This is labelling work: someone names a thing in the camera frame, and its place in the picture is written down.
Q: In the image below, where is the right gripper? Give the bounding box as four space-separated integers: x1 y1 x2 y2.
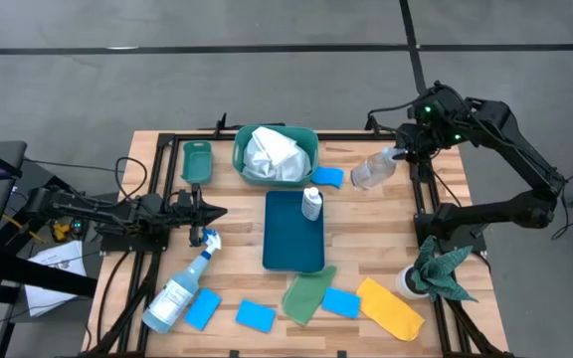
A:
393 83 470 168

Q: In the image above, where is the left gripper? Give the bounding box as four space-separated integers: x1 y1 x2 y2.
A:
169 182 228 249

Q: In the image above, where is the clear spray bottle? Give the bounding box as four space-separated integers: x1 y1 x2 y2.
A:
349 146 407 192

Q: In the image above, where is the white cloth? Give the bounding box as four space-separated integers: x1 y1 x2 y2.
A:
241 126 312 183

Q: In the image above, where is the spray bottle with blue liquid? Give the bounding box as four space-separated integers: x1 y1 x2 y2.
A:
140 227 223 334

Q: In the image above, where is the blue rectangular sponge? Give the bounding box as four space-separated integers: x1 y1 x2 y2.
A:
235 298 278 334
320 286 362 320
183 286 223 332

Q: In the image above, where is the small white labelled bottle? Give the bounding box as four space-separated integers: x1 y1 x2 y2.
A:
300 186 323 222

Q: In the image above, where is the green microfibre cloth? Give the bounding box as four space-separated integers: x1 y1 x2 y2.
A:
281 265 338 327

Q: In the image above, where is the yellow cloth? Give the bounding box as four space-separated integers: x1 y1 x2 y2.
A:
355 276 426 342

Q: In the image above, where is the small teal plastic basket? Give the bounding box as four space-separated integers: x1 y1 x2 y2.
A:
181 140 214 185

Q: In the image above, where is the large teal plastic basin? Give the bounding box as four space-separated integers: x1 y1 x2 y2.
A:
231 123 320 189

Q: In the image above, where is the dark blue plastic bin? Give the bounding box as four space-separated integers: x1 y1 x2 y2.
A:
261 190 326 273

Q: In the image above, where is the blue sponge with wavy edge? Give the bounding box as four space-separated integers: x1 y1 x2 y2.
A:
309 165 345 189

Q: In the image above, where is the artificial plant in white pot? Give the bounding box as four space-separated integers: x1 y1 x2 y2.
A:
395 235 479 303

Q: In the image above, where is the yellow and black tool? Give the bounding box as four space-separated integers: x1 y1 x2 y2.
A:
50 221 72 243

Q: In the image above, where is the white paper sheet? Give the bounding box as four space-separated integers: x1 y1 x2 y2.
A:
24 240 88 318

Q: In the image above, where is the black aluminium table frame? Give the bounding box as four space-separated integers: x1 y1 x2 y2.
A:
80 112 516 358

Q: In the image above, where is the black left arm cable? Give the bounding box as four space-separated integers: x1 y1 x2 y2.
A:
114 156 149 201

